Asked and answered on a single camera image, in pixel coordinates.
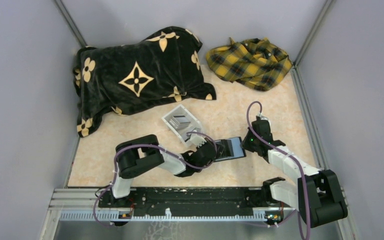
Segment black leather card holder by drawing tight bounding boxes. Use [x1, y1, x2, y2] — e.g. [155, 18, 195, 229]
[214, 136, 247, 162]

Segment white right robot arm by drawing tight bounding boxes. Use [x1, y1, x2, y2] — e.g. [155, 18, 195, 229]
[241, 117, 349, 228]

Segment yellow plaid cloth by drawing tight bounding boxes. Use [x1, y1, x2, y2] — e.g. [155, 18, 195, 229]
[205, 37, 293, 92]

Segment aluminium frame rail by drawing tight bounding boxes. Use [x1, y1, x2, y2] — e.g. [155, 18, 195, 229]
[40, 187, 293, 240]

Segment black floral velvet blanket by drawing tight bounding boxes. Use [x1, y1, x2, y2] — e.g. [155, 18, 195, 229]
[72, 26, 217, 138]

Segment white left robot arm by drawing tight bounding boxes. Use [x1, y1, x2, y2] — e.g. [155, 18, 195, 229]
[110, 131, 230, 207]

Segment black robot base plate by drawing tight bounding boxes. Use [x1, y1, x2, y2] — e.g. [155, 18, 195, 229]
[97, 187, 288, 221]

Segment white plastic card tray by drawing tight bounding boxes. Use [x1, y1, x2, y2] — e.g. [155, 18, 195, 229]
[161, 104, 204, 147]

